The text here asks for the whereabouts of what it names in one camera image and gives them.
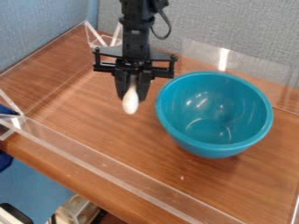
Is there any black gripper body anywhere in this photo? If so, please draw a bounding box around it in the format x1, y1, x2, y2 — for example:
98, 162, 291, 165
94, 26, 178, 79

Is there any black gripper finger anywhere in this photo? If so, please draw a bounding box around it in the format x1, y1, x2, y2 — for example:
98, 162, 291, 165
136, 71, 152, 102
114, 68, 130, 99

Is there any white brown-capped toy mushroom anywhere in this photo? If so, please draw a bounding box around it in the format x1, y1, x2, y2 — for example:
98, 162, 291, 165
123, 76, 139, 115

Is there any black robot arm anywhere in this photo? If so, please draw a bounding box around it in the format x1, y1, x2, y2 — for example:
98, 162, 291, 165
94, 0, 178, 102

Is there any blue plastic bowl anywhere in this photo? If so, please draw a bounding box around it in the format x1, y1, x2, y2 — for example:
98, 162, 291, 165
155, 71, 274, 158

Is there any clear acrylic front barrier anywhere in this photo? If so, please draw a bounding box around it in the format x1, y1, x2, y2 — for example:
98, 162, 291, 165
0, 90, 243, 224

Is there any clear acrylic back panel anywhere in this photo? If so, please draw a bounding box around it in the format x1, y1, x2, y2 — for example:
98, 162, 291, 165
116, 25, 299, 116

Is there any blue cloth at left edge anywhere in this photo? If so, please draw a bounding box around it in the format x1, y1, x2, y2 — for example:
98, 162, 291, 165
0, 104, 19, 173

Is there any black white device below table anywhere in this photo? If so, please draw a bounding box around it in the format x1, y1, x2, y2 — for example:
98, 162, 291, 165
0, 203, 33, 224

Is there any clear acrylic corner bracket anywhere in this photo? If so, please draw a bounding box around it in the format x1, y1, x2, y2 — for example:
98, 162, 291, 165
84, 21, 123, 55

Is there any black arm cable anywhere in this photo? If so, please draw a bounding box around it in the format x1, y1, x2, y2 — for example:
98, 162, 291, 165
150, 7, 174, 41

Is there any metal table frame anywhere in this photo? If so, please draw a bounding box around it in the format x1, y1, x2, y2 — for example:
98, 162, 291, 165
45, 194, 100, 224

